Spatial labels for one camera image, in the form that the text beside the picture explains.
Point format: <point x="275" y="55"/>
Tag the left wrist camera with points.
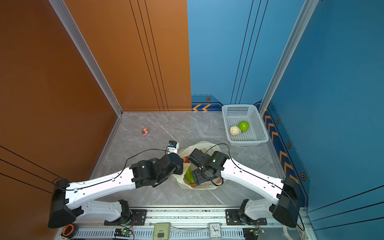
<point x="172" y="147"/>

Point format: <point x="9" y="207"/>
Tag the small pink toy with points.
<point x="145" y="131"/>

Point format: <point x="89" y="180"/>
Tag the aluminium front rail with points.
<point x="186" y="224"/>

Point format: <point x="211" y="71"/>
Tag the green square device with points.
<point x="161" y="231"/>

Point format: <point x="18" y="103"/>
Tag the white tape roll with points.
<point x="294" y="233"/>

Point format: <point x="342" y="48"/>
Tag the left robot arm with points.
<point x="68" y="198"/>

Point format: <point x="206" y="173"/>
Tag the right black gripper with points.
<point x="198" y="179"/>

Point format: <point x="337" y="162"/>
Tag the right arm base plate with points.
<point x="233" y="218"/>

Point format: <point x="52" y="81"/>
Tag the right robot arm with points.
<point x="281" y="197"/>

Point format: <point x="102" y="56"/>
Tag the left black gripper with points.
<point x="180" y="167"/>

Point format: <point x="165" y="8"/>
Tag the circuit board right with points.
<point x="252" y="234"/>

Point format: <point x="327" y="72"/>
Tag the small white clock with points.
<point x="215" y="230"/>

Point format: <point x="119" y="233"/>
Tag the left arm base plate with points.
<point x="135" y="217"/>

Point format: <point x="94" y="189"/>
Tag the green cucumber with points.
<point x="189" y="177"/>

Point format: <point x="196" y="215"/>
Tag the white plastic basket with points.
<point x="257" y="133"/>

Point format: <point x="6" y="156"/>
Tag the yellow translucent plastic bag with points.
<point x="205" y="147"/>

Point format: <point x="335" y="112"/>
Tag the orange black tape measure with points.
<point x="69" y="231"/>

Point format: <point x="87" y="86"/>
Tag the green circuit board left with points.
<point x="123" y="234"/>

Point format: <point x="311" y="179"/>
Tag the cream bumpy fruit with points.
<point x="235" y="130"/>

